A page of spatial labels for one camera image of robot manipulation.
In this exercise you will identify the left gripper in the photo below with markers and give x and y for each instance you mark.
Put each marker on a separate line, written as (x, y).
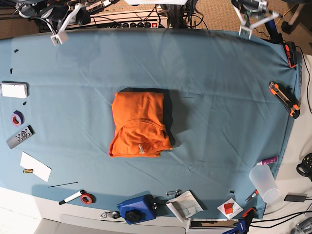
(252, 14)

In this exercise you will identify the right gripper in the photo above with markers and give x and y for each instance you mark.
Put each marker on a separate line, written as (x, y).
(57, 14)

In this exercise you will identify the orange t-shirt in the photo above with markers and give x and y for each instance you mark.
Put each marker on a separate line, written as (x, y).
(140, 131)

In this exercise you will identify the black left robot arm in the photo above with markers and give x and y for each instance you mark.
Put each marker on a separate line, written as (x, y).
(272, 30)

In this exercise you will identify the orange black clamp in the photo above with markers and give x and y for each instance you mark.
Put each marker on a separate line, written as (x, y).
(291, 53)

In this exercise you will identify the blue table cloth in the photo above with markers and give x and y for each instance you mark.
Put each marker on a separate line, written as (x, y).
(225, 119)

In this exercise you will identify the orange black utility knife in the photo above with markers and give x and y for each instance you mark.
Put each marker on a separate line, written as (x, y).
(286, 97)

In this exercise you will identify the white phone box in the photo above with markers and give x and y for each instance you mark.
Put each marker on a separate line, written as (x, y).
(14, 90)

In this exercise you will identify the purple tape roll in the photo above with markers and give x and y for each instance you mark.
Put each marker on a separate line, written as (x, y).
(17, 118)

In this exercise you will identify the grey remote control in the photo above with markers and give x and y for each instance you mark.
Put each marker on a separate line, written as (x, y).
(20, 137)

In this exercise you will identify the purple glue tube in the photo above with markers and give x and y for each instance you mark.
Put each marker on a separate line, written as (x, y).
(268, 160)

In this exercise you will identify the white paper card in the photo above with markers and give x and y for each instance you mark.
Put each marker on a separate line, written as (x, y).
(39, 169)

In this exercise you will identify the gold battery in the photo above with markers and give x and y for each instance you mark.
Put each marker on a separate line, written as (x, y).
(26, 171)

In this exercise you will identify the clear plastic cup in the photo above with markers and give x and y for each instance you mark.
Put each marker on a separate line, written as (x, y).
(263, 180)

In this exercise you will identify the black thin stick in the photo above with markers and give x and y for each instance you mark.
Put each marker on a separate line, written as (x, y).
(63, 184)

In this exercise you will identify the red pen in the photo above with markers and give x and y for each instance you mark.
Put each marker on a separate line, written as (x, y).
(254, 194)

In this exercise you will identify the white black marker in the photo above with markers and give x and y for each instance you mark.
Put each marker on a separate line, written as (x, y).
(72, 197)

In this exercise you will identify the red tape roll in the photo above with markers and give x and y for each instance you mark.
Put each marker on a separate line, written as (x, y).
(87, 198)

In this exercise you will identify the small black device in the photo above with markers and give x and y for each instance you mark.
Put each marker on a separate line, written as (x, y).
(292, 197)

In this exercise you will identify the metal carabiner clip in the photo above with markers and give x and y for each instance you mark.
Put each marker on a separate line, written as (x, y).
(175, 193)

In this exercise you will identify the white card red square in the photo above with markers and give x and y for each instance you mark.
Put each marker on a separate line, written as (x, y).
(230, 208)

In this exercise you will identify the folded paper booklet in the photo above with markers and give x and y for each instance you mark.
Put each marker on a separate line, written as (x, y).
(184, 206)

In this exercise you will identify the blue plastic device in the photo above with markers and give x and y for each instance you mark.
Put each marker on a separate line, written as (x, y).
(138, 209)

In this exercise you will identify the blue orange clamp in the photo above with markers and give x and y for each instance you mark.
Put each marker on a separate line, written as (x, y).
(242, 226)

